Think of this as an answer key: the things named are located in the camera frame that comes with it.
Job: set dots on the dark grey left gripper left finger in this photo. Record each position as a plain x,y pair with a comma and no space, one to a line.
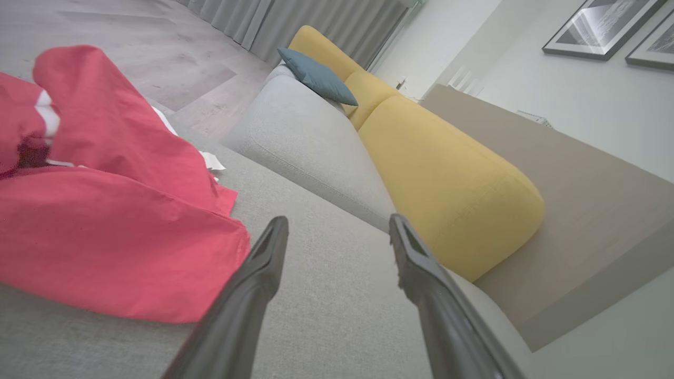
247,295

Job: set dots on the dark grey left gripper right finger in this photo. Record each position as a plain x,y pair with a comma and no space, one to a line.
437,305

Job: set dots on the red Bulls basketball jersey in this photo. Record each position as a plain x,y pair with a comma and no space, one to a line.
116,231

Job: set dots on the red shorts with white stripes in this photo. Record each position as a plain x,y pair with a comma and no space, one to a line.
21,116

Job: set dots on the grey sofa cushion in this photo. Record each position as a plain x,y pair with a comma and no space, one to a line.
337,316

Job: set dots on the yellow sofa backrest cushion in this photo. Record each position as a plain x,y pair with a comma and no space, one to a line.
447,184
337,58

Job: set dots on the grey fabric sofa seat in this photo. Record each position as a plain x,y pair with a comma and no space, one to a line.
305,142

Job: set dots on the blue throw pillow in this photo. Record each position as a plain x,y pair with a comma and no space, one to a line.
321,79

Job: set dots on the grey pleated curtain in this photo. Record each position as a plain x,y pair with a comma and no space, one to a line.
316,21

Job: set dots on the taupe wall panel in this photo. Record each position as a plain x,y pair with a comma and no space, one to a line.
595,210

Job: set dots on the black framed wall picture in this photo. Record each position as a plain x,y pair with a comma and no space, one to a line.
600,23
655,50

